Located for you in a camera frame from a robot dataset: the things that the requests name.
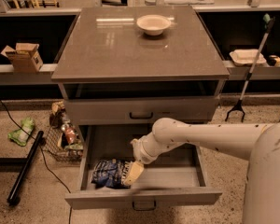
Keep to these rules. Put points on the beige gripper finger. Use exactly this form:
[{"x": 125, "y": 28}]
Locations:
[{"x": 131, "y": 172}]

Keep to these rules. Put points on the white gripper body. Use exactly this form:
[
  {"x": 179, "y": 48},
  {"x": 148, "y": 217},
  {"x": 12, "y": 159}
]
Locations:
[{"x": 141, "y": 152}]

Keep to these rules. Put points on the blue chip bag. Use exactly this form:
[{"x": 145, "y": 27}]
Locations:
[{"x": 111, "y": 173}]

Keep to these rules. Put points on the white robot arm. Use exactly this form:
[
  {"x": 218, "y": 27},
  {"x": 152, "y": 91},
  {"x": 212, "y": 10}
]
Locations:
[{"x": 259, "y": 144}]

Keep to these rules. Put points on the open grey middle drawer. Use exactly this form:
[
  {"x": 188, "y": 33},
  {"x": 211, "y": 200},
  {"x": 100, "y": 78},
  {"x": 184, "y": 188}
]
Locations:
[{"x": 175, "y": 178}]

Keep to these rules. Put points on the closed grey upper drawer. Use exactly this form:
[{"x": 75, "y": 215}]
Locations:
[{"x": 139, "y": 110}]

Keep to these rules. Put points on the grey drawer cabinet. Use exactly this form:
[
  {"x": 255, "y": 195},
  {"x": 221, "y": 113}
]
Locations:
[{"x": 108, "y": 57}]

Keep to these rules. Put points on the green snack bag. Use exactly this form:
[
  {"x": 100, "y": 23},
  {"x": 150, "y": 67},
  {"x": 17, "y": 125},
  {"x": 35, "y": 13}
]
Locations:
[{"x": 21, "y": 136}]

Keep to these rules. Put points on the black metal stand leg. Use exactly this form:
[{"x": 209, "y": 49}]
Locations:
[{"x": 13, "y": 197}]

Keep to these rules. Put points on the white paper bowl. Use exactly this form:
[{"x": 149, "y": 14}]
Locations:
[{"x": 153, "y": 24}]

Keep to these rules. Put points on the white takeout container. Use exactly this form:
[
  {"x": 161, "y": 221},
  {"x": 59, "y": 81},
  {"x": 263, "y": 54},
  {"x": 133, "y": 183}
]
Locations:
[{"x": 242, "y": 57}]

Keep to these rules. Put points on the brown cardboard box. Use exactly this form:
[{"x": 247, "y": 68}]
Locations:
[{"x": 25, "y": 58}]

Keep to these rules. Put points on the yellow tape measure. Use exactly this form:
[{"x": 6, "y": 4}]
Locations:
[{"x": 273, "y": 60}]

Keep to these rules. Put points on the reacher grabber tool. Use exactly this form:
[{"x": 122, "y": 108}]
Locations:
[{"x": 269, "y": 22}]

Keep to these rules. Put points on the wire basket with snacks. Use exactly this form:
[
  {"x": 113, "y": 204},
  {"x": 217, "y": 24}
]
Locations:
[{"x": 62, "y": 140}]

